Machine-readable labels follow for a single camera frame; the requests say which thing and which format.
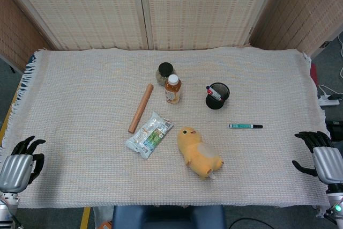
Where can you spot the yellow plush chick toy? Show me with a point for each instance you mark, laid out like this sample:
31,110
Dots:
197,151

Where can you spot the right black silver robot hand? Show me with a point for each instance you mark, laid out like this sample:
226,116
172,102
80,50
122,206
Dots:
328,163

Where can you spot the tea bottle with white cap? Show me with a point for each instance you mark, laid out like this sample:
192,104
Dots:
172,91

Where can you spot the brownish woven screen panel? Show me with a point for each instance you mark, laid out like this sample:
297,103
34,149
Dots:
18,30
300,11

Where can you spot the green black-capped marker pen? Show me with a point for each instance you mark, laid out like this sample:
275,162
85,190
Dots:
245,126

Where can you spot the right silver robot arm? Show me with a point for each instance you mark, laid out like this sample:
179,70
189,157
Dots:
335,202

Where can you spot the white power strip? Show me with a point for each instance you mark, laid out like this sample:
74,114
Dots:
328,102

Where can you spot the black mesh pen holder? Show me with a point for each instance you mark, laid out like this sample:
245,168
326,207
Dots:
218,97

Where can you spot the white woven tablecloth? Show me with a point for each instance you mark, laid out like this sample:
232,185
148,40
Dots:
80,132

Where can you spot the blue padded seat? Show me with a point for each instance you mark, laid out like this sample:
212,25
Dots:
168,217

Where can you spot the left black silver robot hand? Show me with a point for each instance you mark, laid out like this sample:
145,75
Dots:
16,168

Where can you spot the white green snack bag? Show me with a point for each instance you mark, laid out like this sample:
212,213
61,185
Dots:
150,139

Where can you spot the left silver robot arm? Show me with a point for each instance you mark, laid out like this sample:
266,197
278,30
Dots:
6,208

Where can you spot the red marker with blue cap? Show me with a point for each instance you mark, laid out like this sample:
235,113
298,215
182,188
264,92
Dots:
214,93

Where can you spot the wooden rolling pin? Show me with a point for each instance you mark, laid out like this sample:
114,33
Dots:
140,108

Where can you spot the pale woven screen panel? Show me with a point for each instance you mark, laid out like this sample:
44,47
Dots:
201,9
80,9

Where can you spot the glass jar with black lid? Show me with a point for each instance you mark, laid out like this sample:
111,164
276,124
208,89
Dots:
163,76

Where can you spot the orange object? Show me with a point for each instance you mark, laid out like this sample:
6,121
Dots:
105,225

